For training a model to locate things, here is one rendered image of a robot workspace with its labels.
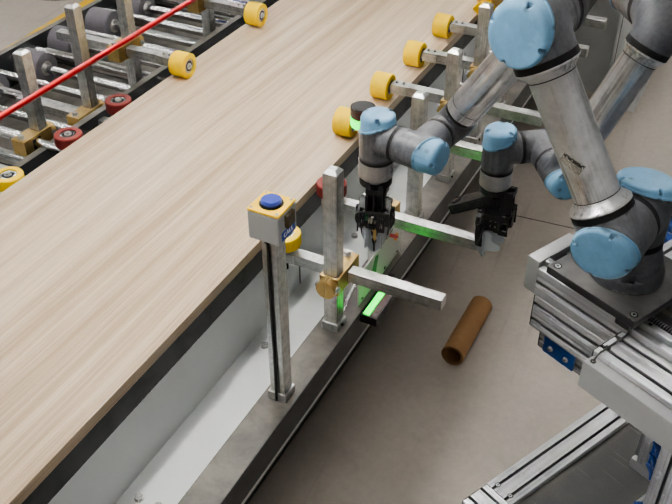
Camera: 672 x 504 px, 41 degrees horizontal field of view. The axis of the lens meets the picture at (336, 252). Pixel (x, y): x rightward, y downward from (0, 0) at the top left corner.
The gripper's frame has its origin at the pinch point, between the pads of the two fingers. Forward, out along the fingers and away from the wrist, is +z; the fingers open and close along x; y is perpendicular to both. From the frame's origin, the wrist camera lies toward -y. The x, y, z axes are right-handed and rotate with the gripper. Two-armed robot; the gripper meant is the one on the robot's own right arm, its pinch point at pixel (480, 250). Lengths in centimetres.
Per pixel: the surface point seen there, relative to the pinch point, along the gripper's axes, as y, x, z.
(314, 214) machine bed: -46.5, -0.9, 1.9
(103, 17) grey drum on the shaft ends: -174, 72, -6
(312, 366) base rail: -25, -44, 12
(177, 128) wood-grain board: -94, 6, -10
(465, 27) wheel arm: -41, 99, -14
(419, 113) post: -25.2, 19.3, -23.5
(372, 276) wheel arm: -18.0, -25.4, -4.0
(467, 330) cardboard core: -17, 51, 74
